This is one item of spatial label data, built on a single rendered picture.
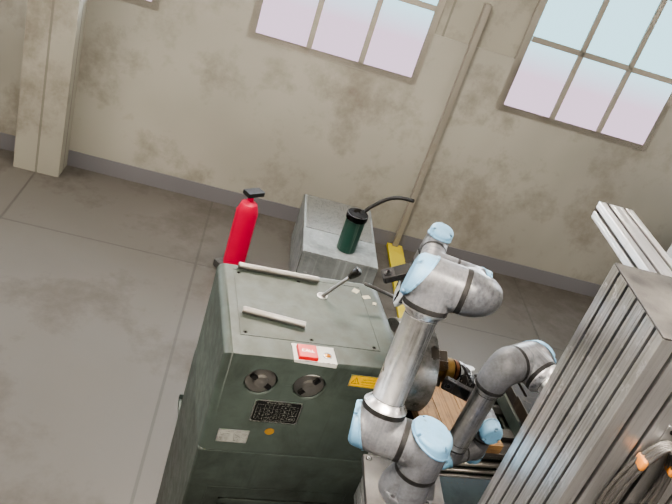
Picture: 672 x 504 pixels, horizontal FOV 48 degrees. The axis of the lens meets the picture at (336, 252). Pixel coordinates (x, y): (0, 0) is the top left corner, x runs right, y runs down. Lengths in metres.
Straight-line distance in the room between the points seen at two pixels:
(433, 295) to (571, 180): 4.03
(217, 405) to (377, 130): 3.34
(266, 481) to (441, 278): 1.08
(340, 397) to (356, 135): 3.21
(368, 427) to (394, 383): 0.13
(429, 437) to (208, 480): 0.88
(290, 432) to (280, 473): 0.19
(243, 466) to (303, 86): 3.23
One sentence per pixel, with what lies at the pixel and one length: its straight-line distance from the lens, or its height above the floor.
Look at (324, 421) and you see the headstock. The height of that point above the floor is 1.02.
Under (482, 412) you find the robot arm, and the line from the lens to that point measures 2.38.
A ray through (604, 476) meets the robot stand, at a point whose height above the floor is 1.70.
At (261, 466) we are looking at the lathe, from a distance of 2.51.
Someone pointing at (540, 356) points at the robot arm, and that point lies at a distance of 2.37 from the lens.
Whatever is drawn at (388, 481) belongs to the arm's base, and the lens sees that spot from 2.04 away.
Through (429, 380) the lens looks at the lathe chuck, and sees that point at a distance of 2.54.
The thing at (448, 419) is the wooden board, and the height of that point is 0.89.
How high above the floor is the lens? 2.61
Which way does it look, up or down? 29 degrees down
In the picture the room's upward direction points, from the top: 19 degrees clockwise
